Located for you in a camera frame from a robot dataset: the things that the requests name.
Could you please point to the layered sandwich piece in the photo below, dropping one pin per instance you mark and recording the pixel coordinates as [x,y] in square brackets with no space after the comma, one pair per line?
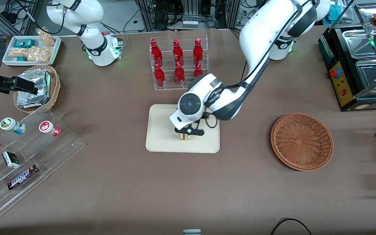
[185,137]

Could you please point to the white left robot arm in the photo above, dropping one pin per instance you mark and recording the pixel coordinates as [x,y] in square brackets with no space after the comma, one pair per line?
[259,32]

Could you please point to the cream rectangular plastic tray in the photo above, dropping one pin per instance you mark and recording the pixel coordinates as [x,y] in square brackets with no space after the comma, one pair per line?
[162,137]

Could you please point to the light wicker basket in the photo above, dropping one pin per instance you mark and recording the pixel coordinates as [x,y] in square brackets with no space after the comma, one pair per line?
[54,88]

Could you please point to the white snack tray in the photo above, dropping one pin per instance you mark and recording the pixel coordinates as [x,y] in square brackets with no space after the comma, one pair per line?
[55,49]

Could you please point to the brown wicker basket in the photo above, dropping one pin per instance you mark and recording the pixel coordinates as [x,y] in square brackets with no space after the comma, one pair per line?
[301,142]

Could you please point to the teal snack box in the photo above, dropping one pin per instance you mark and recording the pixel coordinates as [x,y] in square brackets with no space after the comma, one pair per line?
[24,43]
[21,59]

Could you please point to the clear bag of puffed snacks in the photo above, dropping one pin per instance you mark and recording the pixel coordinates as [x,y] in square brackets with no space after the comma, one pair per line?
[19,52]
[46,38]
[40,54]

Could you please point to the green lidded yogurt cup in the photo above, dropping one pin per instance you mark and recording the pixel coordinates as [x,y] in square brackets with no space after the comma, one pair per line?
[10,124]

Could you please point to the clear acrylic bottle rack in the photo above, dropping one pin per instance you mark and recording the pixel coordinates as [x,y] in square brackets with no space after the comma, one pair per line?
[168,85]

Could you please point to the red lidded yogurt cup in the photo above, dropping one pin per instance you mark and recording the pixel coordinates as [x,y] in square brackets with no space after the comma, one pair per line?
[47,127]

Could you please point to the red cola bottle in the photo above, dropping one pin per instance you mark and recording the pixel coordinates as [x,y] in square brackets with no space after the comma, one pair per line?
[198,71]
[159,76]
[179,75]
[197,52]
[156,54]
[177,54]

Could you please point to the black and white carton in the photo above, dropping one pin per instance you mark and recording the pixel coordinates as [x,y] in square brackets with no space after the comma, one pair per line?
[10,160]

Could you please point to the clear acrylic stepped shelf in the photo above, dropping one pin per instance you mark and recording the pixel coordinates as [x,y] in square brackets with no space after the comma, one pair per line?
[64,143]

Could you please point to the brown Snickers chocolate bar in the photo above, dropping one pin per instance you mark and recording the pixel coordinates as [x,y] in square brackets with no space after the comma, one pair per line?
[21,178]

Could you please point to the white power strip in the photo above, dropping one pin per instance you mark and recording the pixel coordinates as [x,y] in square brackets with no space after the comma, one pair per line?
[189,23]

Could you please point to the background equipment rack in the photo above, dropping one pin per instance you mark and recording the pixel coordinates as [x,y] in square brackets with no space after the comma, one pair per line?
[188,9]

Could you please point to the black food warmer display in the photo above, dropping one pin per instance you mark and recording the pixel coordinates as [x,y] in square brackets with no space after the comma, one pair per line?
[348,91]

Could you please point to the teal cardboard box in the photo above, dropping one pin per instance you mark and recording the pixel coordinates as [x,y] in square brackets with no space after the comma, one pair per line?
[335,13]

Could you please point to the steel food pan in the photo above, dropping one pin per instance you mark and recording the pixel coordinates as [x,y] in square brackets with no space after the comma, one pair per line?
[369,76]
[356,42]

